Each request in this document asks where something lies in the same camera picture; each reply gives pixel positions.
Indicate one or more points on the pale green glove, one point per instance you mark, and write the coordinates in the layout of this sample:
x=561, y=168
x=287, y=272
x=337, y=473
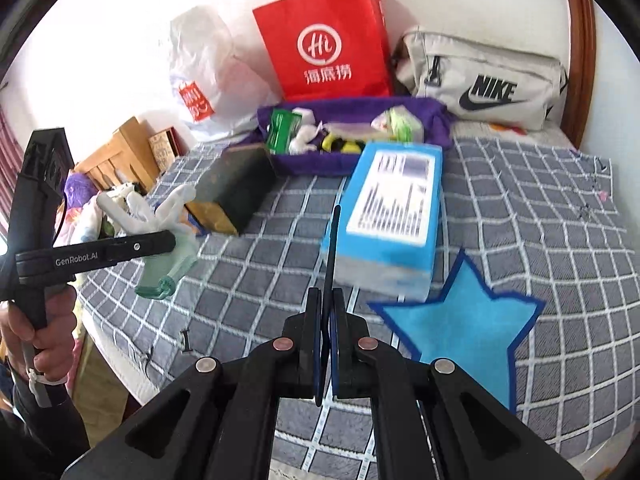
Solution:
x=165, y=270

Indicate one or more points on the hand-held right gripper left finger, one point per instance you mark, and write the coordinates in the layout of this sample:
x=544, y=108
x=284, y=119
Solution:
x=310, y=340

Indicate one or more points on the purple plush toy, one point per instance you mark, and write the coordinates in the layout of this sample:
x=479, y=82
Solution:
x=79, y=190

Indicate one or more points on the pink striped cloth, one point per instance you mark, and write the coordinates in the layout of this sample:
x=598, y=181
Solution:
x=10, y=160

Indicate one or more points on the person's left forearm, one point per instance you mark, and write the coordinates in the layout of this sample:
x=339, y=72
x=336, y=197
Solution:
x=45, y=435

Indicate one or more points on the person's left hand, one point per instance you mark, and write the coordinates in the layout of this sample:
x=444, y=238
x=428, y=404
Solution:
x=55, y=340

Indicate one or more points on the white plastic bag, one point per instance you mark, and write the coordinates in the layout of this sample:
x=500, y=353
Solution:
x=200, y=50

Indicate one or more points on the grey checked bedsheet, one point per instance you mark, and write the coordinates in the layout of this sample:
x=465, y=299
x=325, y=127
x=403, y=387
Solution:
x=525, y=200

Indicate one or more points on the wooden headboard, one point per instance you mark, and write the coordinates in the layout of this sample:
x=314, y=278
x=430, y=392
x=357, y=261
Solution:
x=582, y=60

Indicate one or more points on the blue star felt mat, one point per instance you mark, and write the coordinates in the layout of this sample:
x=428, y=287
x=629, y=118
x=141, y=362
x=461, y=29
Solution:
x=465, y=320

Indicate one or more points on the white sock ball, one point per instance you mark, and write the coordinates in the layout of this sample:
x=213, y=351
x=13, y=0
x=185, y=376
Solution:
x=305, y=140

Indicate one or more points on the brown patterned box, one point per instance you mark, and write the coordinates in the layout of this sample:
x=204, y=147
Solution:
x=165, y=150

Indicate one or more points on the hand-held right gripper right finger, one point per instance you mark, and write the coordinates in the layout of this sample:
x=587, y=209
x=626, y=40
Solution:
x=341, y=350

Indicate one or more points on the green wet wipes packet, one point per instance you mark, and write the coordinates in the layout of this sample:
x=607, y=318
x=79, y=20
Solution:
x=402, y=122

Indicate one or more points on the beige waist bag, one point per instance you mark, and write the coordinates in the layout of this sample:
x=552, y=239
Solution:
x=500, y=60

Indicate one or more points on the dark rectangular box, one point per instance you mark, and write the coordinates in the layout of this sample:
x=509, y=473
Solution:
x=235, y=180

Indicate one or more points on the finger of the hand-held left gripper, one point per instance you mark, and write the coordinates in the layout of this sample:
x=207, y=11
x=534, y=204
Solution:
x=150, y=246

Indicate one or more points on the yellow mesh pouch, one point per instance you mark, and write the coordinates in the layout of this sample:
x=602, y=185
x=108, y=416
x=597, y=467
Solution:
x=332, y=144

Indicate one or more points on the wooden cabinet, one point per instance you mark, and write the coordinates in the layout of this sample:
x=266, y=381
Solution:
x=125, y=150

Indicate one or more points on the green tissue packet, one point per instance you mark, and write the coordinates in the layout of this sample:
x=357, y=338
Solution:
x=280, y=132

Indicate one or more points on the red paper bag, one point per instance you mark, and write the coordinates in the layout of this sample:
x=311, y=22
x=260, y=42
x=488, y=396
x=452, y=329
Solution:
x=280, y=35

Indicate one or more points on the blue tissue pack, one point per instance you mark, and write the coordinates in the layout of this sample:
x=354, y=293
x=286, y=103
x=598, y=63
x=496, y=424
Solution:
x=395, y=195

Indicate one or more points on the purple fabric storage box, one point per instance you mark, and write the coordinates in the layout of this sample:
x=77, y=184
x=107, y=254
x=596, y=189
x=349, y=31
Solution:
x=310, y=165

